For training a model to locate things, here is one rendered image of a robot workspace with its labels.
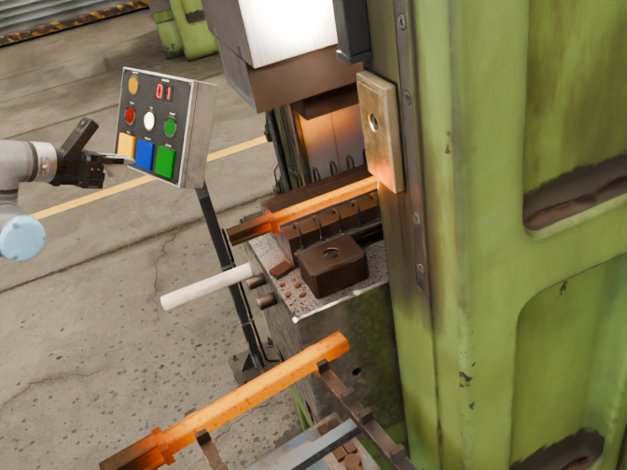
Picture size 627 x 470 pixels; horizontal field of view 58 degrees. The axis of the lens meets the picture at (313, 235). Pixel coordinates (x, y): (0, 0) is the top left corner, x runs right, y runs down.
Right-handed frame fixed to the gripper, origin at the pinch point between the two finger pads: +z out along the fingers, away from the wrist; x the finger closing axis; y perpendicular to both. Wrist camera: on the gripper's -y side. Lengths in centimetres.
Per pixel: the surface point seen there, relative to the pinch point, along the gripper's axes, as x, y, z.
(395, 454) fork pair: 99, 20, -17
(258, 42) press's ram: 59, -30, -16
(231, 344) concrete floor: -28, 80, 74
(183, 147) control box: 6.5, -4.8, 10.9
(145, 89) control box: -14.1, -16.9, 10.8
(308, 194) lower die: 45.1, -2.0, 18.4
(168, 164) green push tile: 2.1, 0.7, 10.1
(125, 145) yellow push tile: -19.7, -0.4, 10.1
